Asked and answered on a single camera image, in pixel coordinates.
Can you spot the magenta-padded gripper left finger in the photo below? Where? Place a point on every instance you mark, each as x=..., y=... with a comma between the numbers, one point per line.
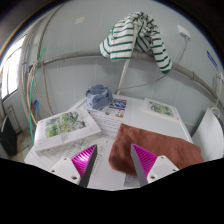
x=66, y=168

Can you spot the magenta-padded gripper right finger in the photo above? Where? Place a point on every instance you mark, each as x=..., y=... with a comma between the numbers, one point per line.
x=159, y=166

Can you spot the brown towel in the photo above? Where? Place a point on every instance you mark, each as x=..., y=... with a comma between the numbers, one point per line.
x=160, y=146

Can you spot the printed text paper sheet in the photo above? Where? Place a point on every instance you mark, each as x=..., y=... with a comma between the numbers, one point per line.
x=66, y=151

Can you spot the large book with green picture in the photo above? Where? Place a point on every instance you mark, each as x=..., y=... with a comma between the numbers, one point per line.
x=63, y=128

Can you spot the small book with green picture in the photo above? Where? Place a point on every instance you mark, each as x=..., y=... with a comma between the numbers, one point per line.
x=160, y=108

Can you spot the black bin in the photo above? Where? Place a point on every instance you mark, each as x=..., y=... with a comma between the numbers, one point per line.
x=8, y=136

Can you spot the crumpled blue cloth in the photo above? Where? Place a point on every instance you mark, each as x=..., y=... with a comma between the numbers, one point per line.
x=99, y=96

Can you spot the white upright pipe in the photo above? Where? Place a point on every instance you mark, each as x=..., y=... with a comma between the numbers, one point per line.
x=122, y=76

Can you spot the window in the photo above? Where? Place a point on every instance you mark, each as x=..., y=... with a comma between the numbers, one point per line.
x=11, y=73

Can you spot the green striped white shirt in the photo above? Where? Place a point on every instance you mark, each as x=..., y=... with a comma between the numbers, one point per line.
x=123, y=43

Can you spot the grey wall pipe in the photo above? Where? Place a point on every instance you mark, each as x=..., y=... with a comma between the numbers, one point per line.
x=73, y=56

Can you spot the blue wall sticker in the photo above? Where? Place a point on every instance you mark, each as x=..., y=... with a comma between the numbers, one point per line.
x=212, y=60

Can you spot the white wall socket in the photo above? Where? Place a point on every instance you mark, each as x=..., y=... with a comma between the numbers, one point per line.
x=184, y=31

